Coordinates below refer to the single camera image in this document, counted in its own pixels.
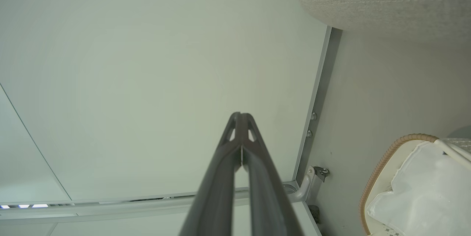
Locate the white laundry basket brown rim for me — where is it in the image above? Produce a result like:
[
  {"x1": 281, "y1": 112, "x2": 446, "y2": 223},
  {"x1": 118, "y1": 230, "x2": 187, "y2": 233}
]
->
[{"x1": 359, "y1": 133, "x2": 471, "y2": 236}]

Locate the metal table bracket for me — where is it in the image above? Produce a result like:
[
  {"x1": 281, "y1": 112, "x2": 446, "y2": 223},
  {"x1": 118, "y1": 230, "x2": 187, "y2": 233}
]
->
[{"x1": 283, "y1": 165, "x2": 330, "y2": 203}]

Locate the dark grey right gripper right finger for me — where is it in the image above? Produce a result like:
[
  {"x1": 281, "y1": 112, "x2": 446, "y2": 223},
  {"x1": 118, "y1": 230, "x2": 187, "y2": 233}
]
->
[{"x1": 241, "y1": 113, "x2": 304, "y2": 236}]

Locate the grey fabric sofa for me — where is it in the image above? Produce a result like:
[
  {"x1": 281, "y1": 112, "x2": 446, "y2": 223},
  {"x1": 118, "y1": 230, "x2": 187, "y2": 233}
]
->
[{"x1": 293, "y1": 0, "x2": 471, "y2": 49}]

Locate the white basket liner cloth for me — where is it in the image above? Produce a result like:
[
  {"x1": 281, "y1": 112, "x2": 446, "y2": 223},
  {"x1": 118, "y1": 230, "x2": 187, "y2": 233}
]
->
[{"x1": 366, "y1": 141, "x2": 471, "y2": 236}]

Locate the small black caster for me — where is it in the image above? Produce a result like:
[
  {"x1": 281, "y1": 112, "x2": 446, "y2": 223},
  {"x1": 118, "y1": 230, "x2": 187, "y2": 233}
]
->
[{"x1": 314, "y1": 166, "x2": 330, "y2": 183}]

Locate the grey partition rail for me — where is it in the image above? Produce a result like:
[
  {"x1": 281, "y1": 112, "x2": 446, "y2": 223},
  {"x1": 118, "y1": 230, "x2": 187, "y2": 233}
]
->
[
  {"x1": 293, "y1": 26, "x2": 343, "y2": 183},
  {"x1": 0, "y1": 181, "x2": 300, "y2": 225}
]

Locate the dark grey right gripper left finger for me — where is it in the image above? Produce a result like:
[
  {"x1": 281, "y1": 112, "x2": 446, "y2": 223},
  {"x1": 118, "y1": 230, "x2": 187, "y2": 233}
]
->
[{"x1": 179, "y1": 112, "x2": 242, "y2": 236}]

